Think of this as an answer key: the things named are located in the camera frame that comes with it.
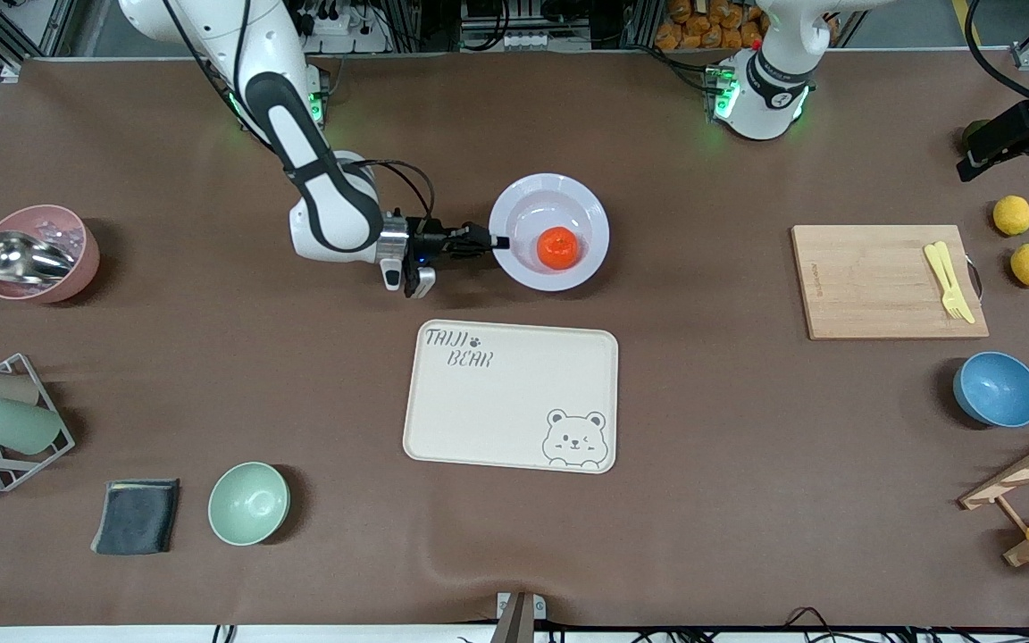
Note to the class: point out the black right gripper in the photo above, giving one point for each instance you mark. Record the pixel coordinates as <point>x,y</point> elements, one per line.
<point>432,243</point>

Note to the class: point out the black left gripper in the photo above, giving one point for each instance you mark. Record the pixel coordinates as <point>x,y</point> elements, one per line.
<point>1008,131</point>

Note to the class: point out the white round plate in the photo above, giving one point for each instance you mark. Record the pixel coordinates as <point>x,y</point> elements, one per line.
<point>523,205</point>

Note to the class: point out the orange fruit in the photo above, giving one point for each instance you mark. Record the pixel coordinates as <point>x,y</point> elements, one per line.
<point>558,248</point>

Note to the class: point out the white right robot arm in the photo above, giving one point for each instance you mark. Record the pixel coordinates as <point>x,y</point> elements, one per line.
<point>336,214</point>

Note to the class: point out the dark green lime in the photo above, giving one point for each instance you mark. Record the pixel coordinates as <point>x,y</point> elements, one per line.
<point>973,132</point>

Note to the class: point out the cream bear print tray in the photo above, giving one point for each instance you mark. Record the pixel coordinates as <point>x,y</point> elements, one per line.
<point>497,402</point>

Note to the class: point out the wooden cutting board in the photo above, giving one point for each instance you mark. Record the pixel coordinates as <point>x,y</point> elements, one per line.
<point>872,281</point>

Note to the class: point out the white power strip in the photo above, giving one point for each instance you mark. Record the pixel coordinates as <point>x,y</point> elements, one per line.
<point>546,41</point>
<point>354,36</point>

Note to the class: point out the blue bowl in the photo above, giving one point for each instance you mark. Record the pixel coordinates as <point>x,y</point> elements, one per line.
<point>999,389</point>

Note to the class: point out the bag of oranges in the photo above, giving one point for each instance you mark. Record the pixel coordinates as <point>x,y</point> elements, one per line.
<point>702,27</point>

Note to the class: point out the wooden mug rack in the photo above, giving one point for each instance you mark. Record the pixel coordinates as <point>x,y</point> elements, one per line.
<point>1028,469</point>

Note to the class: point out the light green bowl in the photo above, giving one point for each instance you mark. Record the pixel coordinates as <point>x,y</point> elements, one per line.
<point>248,504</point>

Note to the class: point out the pink bowl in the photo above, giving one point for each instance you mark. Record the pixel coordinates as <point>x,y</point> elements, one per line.
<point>77,268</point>

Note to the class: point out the dark grey cloth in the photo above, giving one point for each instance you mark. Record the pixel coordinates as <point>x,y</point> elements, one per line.
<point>136,518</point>

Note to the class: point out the metal scoop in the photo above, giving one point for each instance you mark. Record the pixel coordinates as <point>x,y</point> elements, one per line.
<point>19,257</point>

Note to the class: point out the light green cup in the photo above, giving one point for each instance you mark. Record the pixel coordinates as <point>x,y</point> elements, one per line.
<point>14,425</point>

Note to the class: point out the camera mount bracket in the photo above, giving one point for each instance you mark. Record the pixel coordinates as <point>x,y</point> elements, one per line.
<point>519,616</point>

